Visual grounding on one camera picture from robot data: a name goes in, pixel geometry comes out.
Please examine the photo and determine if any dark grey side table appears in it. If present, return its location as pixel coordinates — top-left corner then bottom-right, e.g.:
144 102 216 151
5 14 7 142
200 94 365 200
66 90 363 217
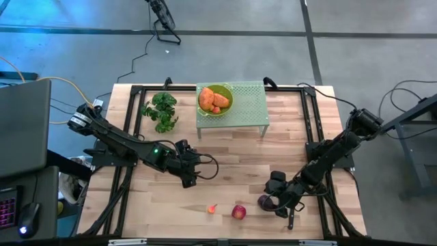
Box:
376 92 437 200

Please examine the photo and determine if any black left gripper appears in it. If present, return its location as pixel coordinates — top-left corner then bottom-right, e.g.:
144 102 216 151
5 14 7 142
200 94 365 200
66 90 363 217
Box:
169 139 206 189

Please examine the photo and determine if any green plastic colander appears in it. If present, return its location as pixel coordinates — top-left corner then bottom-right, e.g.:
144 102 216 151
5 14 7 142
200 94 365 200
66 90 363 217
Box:
196 83 235 118

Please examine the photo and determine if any yellow cable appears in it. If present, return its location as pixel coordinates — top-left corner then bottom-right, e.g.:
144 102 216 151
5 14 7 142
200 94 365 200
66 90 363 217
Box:
0 56 95 126

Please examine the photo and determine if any black computer mouse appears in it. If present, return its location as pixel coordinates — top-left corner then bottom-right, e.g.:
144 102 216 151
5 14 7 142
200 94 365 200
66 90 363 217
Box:
17 202 41 239

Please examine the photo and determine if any black floor fan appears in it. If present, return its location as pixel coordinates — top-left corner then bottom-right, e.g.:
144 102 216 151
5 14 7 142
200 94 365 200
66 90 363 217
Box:
145 0 182 45

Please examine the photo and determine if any green potted plant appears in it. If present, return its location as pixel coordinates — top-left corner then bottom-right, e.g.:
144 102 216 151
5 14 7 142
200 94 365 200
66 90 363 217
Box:
140 91 179 134

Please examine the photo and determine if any orange oblong fruit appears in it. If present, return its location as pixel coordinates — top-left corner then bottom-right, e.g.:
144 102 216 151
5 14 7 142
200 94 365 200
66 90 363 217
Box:
199 87 215 112
212 92 231 109

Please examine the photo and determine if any black handled kitchen knife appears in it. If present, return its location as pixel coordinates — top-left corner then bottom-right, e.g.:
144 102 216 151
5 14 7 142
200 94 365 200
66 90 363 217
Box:
287 206 297 231

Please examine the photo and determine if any dark purple plum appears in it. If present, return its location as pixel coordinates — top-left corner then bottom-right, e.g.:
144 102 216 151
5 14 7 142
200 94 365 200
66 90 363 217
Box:
257 193 278 212

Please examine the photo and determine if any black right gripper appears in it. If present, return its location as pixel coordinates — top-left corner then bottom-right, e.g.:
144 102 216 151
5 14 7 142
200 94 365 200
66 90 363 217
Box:
264 169 307 220

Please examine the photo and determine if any white bag lined bin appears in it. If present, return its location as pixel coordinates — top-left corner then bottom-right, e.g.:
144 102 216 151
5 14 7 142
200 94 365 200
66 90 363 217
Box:
57 155 92 206

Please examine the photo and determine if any silver metal bracket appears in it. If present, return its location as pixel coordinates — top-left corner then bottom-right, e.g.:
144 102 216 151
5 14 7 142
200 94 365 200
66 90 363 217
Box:
298 239 338 246
108 238 147 246

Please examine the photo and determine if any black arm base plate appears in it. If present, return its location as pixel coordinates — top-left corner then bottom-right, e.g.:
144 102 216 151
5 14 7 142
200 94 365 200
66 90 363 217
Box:
305 141 356 170
83 139 141 167

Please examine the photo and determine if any red apple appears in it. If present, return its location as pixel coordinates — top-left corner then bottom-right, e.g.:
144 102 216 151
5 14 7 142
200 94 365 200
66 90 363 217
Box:
231 204 247 221

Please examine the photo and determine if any black floor cable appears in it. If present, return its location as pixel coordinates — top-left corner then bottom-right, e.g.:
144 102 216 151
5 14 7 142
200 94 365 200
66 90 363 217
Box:
375 80 437 137

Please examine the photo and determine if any pale green perforated shelf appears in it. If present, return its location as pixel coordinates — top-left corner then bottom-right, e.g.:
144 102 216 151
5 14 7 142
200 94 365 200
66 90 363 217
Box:
195 80 270 139

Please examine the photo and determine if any black fan cable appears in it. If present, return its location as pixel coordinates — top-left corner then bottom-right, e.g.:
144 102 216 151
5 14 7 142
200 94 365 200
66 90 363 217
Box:
94 32 156 100

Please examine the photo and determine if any dark grey desk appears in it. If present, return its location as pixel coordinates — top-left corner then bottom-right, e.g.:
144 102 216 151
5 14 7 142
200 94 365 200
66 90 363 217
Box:
0 166 61 242

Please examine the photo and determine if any black aluminium table frame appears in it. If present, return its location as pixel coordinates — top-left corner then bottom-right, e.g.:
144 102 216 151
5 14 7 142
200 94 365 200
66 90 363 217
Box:
76 83 368 240

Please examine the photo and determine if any backlit black keyboard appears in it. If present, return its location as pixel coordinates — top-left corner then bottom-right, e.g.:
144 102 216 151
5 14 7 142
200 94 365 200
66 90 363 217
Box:
0 186 18 230

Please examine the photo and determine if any black flat bar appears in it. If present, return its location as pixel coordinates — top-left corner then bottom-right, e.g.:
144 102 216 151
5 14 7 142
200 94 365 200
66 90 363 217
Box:
0 71 39 81

